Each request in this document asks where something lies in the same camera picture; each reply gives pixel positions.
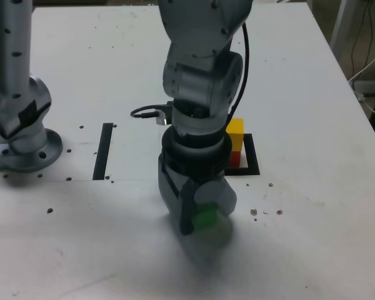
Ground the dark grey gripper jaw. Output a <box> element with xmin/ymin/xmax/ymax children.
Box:
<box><xmin>157</xmin><ymin>154</ymin><xmax>197</xmax><ymax>237</ymax></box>

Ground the white background cable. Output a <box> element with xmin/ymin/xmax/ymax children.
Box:
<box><xmin>347</xmin><ymin>44</ymin><xmax>375</xmax><ymax>117</ymax></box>

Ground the green cube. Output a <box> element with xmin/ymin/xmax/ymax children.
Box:
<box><xmin>191</xmin><ymin>203</ymin><xmax>228</xmax><ymax>240</ymax></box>

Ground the white metal post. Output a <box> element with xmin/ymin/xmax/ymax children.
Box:
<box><xmin>329</xmin><ymin>0</ymin><xmax>360</xmax><ymax>54</ymax></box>

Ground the thin black background cable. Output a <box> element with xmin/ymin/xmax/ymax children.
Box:
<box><xmin>349</xmin><ymin>0</ymin><xmax>374</xmax><ymax>81</ymax></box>

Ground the black tape square outline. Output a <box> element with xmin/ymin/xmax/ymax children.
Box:
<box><xmin>224</xmin><ymin>133</ymin><xmax>261</xmax><ymax>177</ymax></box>

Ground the yellow cube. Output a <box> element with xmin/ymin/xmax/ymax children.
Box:
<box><xmin>225</xmin><ymin>117</ymin><xmax>245</xmax><ymax>153</ymax></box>

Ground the black tape strip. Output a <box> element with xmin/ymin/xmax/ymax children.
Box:
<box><xmin>92</xmin><ymin>122</ymin><xmax>114</xmax><ymax>181</ymax></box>

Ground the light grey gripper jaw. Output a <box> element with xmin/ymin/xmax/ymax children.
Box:
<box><xmin>194</xmin><ymin>177</ymin><xmax>238</xmax><ymax>245</ymax></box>

